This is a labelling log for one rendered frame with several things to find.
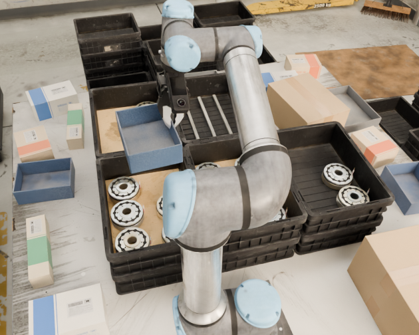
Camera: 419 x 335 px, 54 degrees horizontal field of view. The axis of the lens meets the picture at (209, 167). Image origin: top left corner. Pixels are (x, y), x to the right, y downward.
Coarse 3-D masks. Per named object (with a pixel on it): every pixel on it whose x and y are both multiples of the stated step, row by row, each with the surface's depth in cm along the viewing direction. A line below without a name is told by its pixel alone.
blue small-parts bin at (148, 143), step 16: (128, 112) 123; (144, 112) 125; (128, 128) 126; (144, 128) 126; (160, 128) 126; (128, 144) 121; (144, 144) 121; (160, 144) 121; (176, 144) 118; (128, 160) 110; (144, 160) 111; (160, 160) 113; (176, 160) 115
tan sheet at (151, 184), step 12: (108, 180) 143; (144, 180) 144; (156, 180) 144; (144, 192) 140; (156, 192) 140; (108, 204) 136; (144, 204) 136; (144, 216) 133; (156, 216) 133; (144, 228) 130; (156, 228) 130; (156, 240) 127
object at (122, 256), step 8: (184, 152) 140; (96, 160) 136; (104, 160) 137; (184, 160) 137; (96, 168) 133; (104, 200) 124; (104, 208) 122; (104, 216) 120; (104, 224) 118; (104, 232) 116; (104, 240) 114; (104, 248) 113; (144, 248) 113; (152, 248) 113; (160, 248) 113; (168, 248) 114; (176, 248) 115; (112, 256) 111; (120, 256) 111; (128, 256) 112; (136, 256) 113; (144, 256) 114
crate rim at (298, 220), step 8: (192, 144) 143; (200, 144) 143; (192, 160) 137; (192, 168) 135; (296, 200) 127; (304, 208) 125; (304, 216) 123; (272, 224) 120; (280, 224) 121; (288, 224) 122; (296, 224) 123; (232, 232) 118; (240, 232) 118; (248, 232) 119; (256, 232) 120
